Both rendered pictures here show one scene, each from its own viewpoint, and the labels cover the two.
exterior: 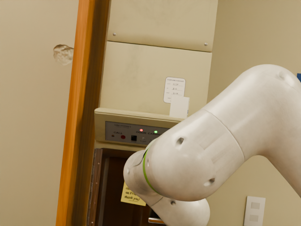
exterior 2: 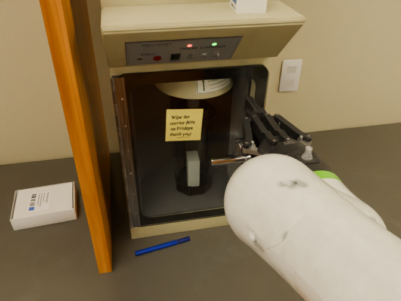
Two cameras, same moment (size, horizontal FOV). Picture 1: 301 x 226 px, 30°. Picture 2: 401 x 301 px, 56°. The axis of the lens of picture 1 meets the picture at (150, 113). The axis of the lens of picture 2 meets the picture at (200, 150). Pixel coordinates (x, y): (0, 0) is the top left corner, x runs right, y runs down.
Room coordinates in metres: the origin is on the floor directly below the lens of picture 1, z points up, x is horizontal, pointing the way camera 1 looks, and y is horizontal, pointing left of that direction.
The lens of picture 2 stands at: (1.02, 0.15, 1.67)
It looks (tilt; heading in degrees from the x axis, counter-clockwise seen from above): 35 degrees down; 346
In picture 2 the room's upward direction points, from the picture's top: 1 degrees clockwise
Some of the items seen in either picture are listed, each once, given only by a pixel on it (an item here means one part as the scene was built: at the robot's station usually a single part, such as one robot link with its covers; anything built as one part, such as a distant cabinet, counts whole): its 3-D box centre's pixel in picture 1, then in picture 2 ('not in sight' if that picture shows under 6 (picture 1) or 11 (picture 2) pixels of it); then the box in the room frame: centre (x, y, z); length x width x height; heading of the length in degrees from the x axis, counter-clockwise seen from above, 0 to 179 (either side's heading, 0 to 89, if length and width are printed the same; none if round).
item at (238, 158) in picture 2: (164, 219); (229, 154); (1.65, -0.08, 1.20); 0.10 x 0.05 x 0.03; 88
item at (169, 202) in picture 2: (139, 218); (194, 154); (1.68, 0.00, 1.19); 0.30 x 0.01 x 0.40; 88
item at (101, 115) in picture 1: (149, 131); (200, 42); (1.63, 0.00, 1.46); 0.32 x 0.11 x 0.10; 89
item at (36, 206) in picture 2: not in sight; (45, 204); (1.85, 0.37, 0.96); 0.16 x 0.12 x 0.04; 93
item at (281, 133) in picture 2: not in sight; (275, 133); (1.55, -0.13, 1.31); 0.11 x 0.01 x 0.04; 177
